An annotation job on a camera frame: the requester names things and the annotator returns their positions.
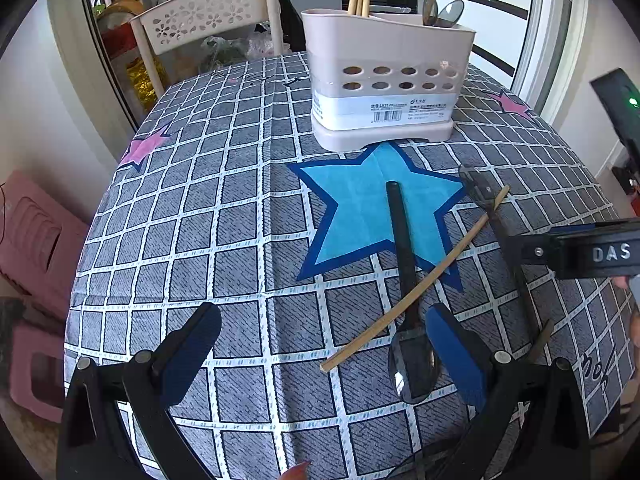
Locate white refrigerator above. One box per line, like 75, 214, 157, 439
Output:
440, 0, 537, 78

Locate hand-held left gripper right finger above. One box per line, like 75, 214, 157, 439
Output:
426, 302, 594, 480

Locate blue star sticker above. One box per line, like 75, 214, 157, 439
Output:
287, 140, 467, 294

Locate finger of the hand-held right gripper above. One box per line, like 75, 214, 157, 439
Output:
517, 229, 562, 267

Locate clear plastic bags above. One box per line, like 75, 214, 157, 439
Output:
197, 29, 282, 74

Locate white plastic basket trolley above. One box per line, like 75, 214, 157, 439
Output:
129, 0, 287, 102

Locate person's right hand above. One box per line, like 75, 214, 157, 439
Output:
615, 274, 640, 347

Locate sliding door frame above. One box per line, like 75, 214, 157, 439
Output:
75, 0, 146, 131

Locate pink plastic stool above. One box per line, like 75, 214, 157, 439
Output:
9, 324, 67, 422

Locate stack of pink stools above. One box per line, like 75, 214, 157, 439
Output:
0, 169, 92, 312

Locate red plastic basket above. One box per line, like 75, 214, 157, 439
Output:
99, 19, 137, 57

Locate pink plastic utensil holder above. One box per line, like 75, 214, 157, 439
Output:
301, 8, 476, 152

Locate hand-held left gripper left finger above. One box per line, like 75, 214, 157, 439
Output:
55, 302, 223, 480

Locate gold foil bag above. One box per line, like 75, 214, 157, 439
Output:
124, 54, 167, 107

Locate bamboo chopstick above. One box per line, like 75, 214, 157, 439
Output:
527, 318, 556, 364
321, 184, 511, 374

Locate pink star sticker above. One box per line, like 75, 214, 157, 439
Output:
118, 124, 174, 174
487, 89, 536, 121

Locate black handled fork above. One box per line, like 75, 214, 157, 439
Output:
458, 164, 543, 349

